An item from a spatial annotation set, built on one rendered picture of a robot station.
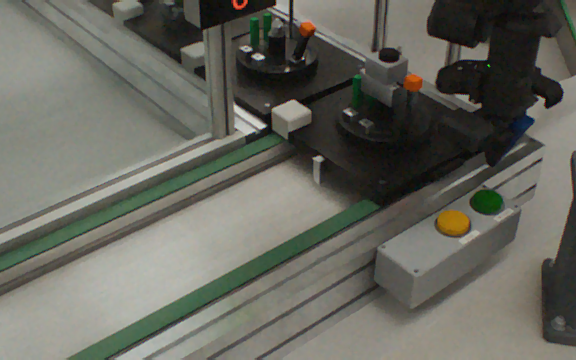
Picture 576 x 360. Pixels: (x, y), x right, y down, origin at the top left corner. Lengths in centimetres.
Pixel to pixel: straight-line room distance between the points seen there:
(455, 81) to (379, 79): 18
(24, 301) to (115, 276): 12
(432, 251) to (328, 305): 15
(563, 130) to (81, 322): 90
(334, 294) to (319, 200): 19
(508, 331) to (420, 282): 15
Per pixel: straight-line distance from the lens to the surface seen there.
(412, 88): 110
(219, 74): 112
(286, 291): 92
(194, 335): 89
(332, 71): 133
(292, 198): 112
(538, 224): 123
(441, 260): 98
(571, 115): 151
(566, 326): 105
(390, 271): 99
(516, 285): 112
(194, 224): 109
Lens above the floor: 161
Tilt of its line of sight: 37 degrees down
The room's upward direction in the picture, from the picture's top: straight up
